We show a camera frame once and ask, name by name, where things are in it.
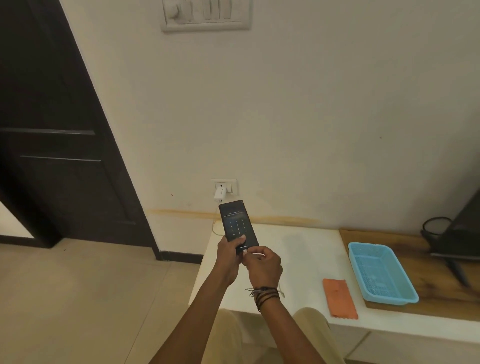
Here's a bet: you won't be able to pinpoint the person's left hand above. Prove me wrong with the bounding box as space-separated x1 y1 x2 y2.
215 234 248 289

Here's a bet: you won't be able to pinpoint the person's right hand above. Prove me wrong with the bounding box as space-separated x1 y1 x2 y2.
241 246 283 290

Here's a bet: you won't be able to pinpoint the black smartphone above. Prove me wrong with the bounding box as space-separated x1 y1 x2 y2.
218 200 259 256

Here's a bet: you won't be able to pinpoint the person's right forearm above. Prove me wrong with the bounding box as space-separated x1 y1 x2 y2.
256 287 326 364

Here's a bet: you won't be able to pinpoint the person's left forearm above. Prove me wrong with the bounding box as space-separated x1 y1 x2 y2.
149 273 241 364

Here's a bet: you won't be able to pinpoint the black thread wristband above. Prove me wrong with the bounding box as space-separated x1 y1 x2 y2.
245 286 280 313

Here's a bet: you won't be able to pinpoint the person's beige trousers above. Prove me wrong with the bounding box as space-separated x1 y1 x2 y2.
195 307 347 364

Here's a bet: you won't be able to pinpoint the orange cleaning cloth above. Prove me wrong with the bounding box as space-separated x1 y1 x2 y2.
323 278 359 320

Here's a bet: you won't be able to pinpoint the blue plastic basket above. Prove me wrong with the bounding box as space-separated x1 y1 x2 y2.
348 242 419 305

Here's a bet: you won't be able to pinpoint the wooden board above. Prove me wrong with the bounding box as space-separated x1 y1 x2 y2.
339 229 480 322

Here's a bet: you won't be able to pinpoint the dark wooden door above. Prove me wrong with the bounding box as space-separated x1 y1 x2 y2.
0 0 160 249

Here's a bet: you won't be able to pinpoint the black television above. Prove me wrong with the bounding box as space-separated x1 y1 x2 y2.
430 186 480 289

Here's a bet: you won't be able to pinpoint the white charging cable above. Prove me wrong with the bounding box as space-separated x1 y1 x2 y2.
211 199 224 236

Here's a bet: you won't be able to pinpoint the white wall socket plate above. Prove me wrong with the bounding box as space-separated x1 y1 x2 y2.
210 179 239 196

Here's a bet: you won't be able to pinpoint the black coiled cable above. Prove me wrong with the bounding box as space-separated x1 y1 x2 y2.
421 217 453 241

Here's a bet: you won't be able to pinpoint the white switch board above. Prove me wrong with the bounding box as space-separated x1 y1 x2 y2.
161 0 252 33

